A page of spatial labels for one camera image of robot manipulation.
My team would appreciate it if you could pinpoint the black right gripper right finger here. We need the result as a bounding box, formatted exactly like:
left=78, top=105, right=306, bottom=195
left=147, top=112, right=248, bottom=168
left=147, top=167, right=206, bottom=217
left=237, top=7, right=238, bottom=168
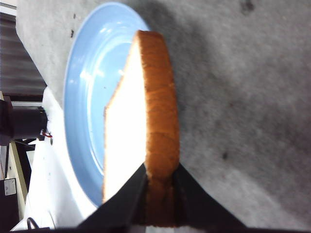
left=173, top=162, right=246, bottom=229

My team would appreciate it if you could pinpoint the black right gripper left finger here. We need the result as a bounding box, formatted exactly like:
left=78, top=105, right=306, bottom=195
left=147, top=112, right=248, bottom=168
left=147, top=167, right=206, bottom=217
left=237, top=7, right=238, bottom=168
left=78, top=164, right=147, bottom=230

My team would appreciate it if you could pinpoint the toast bread slice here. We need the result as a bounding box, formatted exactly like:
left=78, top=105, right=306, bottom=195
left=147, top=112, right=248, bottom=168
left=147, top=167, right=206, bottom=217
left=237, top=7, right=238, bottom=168
left=103, top=31, right=180, bottom=227

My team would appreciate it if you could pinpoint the blue round plate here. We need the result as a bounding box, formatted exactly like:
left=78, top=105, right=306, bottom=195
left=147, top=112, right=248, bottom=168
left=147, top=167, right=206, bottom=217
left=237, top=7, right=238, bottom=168
left=63, top=2, right=149, bottom=206

